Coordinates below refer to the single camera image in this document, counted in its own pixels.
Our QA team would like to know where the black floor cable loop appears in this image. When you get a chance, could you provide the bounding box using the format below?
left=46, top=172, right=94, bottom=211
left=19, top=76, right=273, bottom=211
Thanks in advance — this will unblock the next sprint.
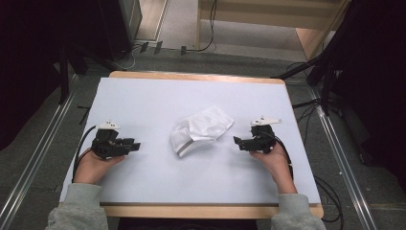
left=313, top=174, right=345, bottom=223

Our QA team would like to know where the wooden table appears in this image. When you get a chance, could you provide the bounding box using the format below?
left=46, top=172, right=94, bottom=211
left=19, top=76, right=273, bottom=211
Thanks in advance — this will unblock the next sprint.
left=56, top=70, right=325, bottom=220

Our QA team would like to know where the person's right hand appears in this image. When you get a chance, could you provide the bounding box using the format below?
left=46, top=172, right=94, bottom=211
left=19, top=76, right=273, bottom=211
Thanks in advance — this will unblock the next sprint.
left=249, top=143, right=298, bottom=195

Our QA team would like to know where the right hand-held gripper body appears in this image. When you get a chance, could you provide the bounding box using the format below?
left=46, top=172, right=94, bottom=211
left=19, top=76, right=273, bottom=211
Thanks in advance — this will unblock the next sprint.
left=246, top=115, right=282, bottom=155

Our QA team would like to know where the dark curtain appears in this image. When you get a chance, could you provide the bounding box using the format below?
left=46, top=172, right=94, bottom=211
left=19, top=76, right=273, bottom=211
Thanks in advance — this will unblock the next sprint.
left=0, top=0, right=100, bottom=151
left=329, top=0, right=406, bottom=193

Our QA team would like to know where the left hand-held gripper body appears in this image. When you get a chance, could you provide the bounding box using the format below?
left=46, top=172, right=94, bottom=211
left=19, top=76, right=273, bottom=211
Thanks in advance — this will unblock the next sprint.
left=90, top=120, right=128, bottom=160

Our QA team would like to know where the black metal stand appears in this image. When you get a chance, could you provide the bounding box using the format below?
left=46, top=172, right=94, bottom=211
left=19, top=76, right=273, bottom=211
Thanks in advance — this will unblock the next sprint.
left=57, top=44, right=72, bottom=105
left=271, top=47, right=341, bottom=117

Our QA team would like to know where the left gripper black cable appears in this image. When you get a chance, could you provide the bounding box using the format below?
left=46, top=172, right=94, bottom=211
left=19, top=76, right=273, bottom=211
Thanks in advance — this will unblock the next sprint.
left=71, top=125, right=98, bottom=184

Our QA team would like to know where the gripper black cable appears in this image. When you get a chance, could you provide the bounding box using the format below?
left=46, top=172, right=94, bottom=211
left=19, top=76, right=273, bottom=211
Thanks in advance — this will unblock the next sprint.
left=273, top=135, right=295, bottom=180
left=71, top=125, right=98, bottom=184

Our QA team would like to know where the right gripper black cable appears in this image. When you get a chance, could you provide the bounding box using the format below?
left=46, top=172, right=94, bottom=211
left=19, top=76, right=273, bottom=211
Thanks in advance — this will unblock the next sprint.
left=273, top=135, right=295, bottom=180

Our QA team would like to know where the white floor cable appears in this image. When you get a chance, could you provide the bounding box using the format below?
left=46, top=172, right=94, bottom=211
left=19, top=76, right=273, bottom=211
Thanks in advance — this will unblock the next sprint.
left=116, top=44, right=142, bottom=71

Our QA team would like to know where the white mesh laundry bag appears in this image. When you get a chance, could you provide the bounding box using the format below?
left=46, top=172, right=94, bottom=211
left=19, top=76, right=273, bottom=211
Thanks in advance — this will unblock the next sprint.
left=169, top=105, right=235, bottom=158

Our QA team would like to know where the black hanging cable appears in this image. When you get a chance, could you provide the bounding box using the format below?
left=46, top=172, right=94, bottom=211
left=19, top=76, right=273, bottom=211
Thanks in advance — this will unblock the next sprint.
left=192, top=0, right=218, bottom=53

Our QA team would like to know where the metal floor rail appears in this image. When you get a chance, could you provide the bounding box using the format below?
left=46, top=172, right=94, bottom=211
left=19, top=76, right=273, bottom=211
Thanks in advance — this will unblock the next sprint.
left=307, top=85, right=379, bottom=230
left=0, top=75, right=79, bottom=230

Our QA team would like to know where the dark cabinet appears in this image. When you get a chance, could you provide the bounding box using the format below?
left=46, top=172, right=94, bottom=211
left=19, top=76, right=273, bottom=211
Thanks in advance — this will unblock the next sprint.
left=95, top=0, right=144, bottom=62

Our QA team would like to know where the person's left hand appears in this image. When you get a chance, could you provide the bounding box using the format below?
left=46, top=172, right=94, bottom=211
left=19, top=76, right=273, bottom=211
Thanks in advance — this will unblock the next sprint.
left=74, top=148, right=125, bottom=185

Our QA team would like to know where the white table mat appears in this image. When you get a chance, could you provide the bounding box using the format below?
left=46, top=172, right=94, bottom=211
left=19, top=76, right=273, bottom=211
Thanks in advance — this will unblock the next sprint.
left=59, top=76, right=322, bottom=205

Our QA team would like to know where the light wooden shelf unit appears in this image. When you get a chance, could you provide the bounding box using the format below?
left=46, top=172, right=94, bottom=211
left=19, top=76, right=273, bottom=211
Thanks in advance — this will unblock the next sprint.
left=195, top=0, right=352, bottom=60

